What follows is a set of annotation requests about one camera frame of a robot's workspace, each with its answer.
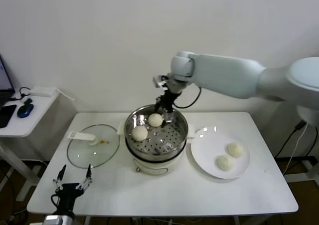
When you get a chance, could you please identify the white side table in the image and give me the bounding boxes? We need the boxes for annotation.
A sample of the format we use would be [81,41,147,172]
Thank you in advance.
[0,92,60,202]

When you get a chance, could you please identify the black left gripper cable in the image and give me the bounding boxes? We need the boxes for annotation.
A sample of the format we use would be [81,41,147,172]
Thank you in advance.
[51,194,62,211]

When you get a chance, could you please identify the white round plate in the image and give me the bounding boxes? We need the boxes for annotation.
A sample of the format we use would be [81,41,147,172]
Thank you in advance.
[190,126,251,180]

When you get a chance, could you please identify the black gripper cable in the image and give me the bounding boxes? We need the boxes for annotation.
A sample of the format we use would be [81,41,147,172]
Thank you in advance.
[51,194,62,211]
[171,87,202,109]

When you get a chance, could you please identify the black looped cable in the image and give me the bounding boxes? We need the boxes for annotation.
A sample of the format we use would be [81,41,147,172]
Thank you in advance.
[9,87,32,102]

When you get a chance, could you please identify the glass lid white handle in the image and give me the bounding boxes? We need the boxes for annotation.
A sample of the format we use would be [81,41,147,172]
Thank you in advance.
[66,124,121,170]

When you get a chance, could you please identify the white stand base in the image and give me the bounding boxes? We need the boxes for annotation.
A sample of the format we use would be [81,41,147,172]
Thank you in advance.
[284,157,319,183]

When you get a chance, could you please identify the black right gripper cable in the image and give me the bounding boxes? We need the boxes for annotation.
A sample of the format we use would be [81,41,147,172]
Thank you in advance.
[171,87,202,109]

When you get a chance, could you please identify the stainless steel steamer basket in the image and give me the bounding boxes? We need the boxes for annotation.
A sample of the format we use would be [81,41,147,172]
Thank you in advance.
[117,104,195,161]

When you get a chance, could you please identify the blue computer mouse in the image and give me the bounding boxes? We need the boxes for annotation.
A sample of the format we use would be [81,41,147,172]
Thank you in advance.
[16,104,34,118]

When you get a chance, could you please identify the cream electric cooking pot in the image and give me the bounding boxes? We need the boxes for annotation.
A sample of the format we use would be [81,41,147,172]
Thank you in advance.
[124,137,187,177]

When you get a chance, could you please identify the white power strip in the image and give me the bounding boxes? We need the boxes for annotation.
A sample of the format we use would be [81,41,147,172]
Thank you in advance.
[29,86,56,98]

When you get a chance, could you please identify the black laptop lit screen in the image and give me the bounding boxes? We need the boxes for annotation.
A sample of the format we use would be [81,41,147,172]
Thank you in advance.
[0,53,15,106]

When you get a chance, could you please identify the white steamed baozi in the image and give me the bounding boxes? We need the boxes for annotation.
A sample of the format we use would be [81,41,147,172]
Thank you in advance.
[215,154,236,172]
[131,126,148,141]
[148,113,164,127]
[227,142,244,158]

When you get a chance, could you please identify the black smartphone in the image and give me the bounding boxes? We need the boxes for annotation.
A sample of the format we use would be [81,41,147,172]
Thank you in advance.
[0,104,17,129]

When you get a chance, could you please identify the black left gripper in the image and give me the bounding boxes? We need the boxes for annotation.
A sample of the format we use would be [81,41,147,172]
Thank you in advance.
[52,163,93,211]

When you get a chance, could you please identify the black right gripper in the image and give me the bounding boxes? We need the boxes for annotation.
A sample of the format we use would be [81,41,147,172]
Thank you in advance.
[154,89,181,128]

